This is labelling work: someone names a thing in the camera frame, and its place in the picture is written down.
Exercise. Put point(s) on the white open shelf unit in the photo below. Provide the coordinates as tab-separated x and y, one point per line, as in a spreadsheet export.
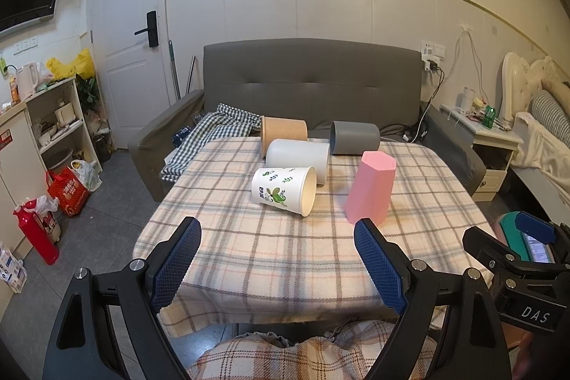
67	126

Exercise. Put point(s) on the device with lit screen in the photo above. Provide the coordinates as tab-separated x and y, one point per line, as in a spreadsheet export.
536	248

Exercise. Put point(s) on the striped pillow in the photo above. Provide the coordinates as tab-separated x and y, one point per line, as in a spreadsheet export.
550	110

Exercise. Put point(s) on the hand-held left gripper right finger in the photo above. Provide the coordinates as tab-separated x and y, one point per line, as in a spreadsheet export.
378	268

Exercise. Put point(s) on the checked blanket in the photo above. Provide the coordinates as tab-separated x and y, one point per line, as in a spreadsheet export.
200	139

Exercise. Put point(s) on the white wall outlet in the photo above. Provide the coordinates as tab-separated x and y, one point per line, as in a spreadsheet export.
433	49

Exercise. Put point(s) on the white electric kettle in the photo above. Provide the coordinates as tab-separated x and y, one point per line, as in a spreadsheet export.
26	81

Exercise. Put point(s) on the white cup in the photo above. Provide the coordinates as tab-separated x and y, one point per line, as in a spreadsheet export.
298	155

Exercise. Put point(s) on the white low cabinet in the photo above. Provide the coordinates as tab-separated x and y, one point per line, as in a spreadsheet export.
18	166

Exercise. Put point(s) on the plaid tablecloth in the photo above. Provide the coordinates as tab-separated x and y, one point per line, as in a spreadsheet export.
276	255

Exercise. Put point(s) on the brown cup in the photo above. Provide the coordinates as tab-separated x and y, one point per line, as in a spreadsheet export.
285	128

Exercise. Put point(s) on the floral paper cup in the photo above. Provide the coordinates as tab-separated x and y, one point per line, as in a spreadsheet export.
280	191

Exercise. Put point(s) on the yellow plastic bag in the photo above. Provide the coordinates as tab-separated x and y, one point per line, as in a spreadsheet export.
67	66

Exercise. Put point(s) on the green bottle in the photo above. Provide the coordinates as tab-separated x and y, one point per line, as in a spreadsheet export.
490	118

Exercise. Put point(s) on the red shopping bag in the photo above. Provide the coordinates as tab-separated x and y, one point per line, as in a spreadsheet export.
69	193

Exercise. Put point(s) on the person's legs in plaid pants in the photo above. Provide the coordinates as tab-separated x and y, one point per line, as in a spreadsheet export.
311	355

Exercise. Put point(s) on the white nightstand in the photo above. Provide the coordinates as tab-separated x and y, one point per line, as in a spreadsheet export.
494	153

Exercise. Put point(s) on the metal stick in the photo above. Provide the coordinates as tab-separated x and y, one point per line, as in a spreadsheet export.
191	73

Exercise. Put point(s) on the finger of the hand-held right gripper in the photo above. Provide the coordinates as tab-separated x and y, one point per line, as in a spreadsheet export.
534	224
483	242

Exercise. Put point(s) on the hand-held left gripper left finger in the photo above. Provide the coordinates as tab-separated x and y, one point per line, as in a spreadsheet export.
176	262

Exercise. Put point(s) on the red fire extinguisher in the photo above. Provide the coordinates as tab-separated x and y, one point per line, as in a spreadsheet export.
38	235

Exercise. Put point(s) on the white bed blanket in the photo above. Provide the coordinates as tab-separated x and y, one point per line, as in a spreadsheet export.
543	153

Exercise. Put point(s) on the white plastic bag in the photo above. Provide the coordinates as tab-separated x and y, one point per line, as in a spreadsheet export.
89	175

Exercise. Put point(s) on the white bed headboard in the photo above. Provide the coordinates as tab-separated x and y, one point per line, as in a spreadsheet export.
516	81

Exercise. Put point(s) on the white cylinder container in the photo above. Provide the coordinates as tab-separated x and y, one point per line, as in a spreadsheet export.
467	99

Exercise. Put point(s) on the grey sofa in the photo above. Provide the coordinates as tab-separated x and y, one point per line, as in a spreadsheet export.
311	81

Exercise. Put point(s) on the grey cup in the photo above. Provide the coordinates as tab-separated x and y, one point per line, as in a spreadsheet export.
356	137

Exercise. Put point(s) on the pink cup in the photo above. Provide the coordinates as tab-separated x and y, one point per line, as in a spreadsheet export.
372	188

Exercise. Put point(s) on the white door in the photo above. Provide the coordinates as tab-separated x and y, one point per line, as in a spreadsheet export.
124	86

